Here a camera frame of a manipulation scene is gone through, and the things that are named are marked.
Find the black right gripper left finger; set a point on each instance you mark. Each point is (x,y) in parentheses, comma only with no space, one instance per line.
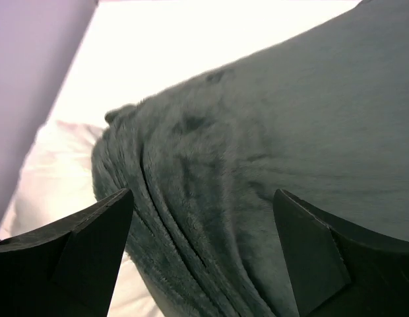
(68,267)

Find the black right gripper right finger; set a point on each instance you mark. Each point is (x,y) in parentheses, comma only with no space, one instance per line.
(338,268)

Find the white pillow insert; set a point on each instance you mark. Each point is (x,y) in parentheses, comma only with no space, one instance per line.
(55,181)

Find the zebra and grey plush pillowcase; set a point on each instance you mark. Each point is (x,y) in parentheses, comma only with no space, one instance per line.
(323,115)

